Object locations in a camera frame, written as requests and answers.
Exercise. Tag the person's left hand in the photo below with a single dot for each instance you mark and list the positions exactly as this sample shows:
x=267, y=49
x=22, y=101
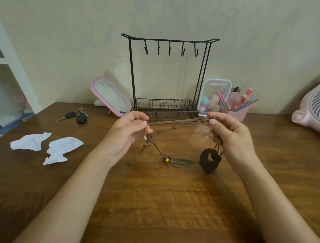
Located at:
x=122, y=137

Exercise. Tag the person's right hand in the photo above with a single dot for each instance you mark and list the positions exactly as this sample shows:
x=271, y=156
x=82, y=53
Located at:
x=235, y=142

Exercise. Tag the person's left forearm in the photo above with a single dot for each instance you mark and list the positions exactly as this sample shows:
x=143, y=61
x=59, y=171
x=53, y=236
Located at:
x=65, y=200

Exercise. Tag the person's right forearm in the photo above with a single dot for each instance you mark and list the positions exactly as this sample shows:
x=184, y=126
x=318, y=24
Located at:
x=272, y=205

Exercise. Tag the pink brush holder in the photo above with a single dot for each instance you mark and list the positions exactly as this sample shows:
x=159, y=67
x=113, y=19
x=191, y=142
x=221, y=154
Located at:
x=240, y=115

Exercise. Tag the grey purple pencil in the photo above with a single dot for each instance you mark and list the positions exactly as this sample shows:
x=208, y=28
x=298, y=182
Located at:
x=245, y=105

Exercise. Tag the pink framed table mirror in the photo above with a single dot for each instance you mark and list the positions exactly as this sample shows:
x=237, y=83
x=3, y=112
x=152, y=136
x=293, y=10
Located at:
x=111, y=97

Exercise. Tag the pink pen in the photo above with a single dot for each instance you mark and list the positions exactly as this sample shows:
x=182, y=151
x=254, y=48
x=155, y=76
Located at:
x=219, y=96
x=224, y=100

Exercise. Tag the black oval key fob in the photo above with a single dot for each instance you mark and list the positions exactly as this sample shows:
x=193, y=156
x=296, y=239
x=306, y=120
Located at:
x=81, y=119

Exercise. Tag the pink makeup brush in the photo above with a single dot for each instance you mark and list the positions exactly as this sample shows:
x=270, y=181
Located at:
x=243, y=98

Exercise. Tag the small peach makeup sponge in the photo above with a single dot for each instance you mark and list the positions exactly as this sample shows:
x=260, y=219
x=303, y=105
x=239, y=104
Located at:
x=202, y=109

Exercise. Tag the silver key bunch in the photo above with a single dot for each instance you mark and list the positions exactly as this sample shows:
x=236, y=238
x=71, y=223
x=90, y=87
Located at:
x=83, y=111

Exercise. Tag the teal makeup sponge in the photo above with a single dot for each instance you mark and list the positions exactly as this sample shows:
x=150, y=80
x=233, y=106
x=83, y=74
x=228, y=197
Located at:
x=204, y=101

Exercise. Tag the dark cosmetic pencils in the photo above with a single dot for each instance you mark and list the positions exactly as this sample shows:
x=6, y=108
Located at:
x=236, y=89

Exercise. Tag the coral tipped makeup brush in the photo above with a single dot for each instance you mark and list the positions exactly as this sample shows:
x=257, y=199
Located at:
x=250, y=91

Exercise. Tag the black headed car key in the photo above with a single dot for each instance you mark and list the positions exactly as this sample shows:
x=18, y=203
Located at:
x=70, y=115

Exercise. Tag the white crumpled paper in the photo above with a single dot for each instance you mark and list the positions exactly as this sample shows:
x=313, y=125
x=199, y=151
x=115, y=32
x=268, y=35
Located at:
x=63, y=146
x=28, y=142

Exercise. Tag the clear plastic container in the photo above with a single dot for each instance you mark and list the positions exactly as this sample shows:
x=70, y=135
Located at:
x=215, y=86

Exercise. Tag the pink pig shaped desk fan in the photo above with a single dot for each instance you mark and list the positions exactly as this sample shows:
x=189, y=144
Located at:
x=310, y=112

